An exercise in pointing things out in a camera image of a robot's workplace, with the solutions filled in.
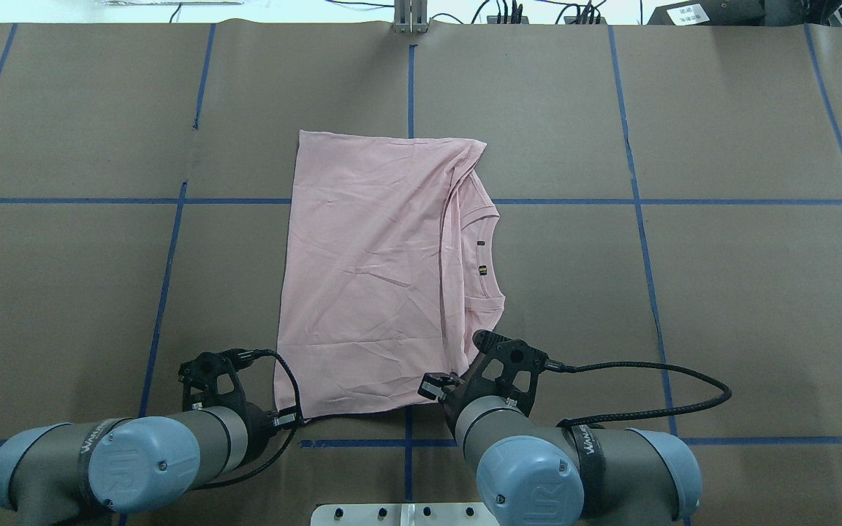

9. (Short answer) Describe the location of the aluminium frame post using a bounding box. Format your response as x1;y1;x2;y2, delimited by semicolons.
392;0;430;34

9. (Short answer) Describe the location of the black power box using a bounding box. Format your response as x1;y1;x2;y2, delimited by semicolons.
645;1;802;27

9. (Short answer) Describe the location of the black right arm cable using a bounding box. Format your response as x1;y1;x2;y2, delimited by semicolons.
544;358;733;429

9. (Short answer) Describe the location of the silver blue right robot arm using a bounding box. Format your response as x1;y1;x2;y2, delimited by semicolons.
418;330;704;525

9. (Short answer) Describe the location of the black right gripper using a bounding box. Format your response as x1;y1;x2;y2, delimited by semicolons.
418;330;549;432

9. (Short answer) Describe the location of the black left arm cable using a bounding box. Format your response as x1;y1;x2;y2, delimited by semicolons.
202;349;305;490

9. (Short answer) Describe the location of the pink Snoopy t-shirt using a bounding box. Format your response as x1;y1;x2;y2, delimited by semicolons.
273;131;506;420

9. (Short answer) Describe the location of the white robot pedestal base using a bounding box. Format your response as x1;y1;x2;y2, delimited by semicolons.
310;502;498;525

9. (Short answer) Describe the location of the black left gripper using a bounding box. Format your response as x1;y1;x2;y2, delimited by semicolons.
177;349;305;468

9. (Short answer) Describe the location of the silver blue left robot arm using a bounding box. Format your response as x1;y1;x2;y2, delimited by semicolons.
0;348;303;525

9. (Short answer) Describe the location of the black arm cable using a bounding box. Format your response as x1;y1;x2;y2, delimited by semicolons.
202;349;305;490
544;358;733;429

